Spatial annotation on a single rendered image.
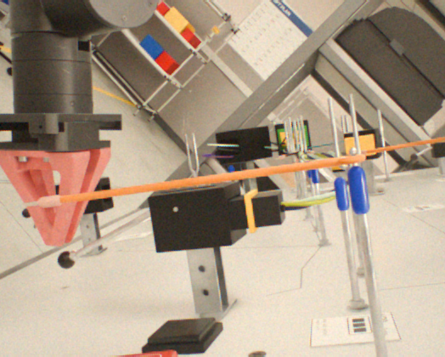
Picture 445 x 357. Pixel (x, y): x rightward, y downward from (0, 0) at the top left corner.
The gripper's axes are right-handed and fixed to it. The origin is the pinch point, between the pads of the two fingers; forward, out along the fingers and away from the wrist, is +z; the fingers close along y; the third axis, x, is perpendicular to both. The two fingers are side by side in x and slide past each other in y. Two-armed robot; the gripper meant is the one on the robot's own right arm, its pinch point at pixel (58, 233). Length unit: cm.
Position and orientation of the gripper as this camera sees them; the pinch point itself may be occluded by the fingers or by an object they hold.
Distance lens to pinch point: 46.8
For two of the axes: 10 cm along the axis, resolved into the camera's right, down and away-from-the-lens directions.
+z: 0.0, 9.9, 1.0
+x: -9.6, -0.3, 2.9
